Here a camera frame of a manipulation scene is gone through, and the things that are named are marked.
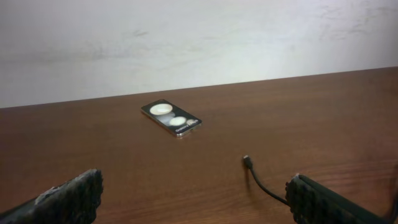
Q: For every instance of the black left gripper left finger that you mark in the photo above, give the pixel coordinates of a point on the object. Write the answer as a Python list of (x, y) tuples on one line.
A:
[(75, 201)]

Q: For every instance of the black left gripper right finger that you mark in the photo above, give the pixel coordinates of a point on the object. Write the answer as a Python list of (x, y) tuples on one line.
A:
[(312, 203)]

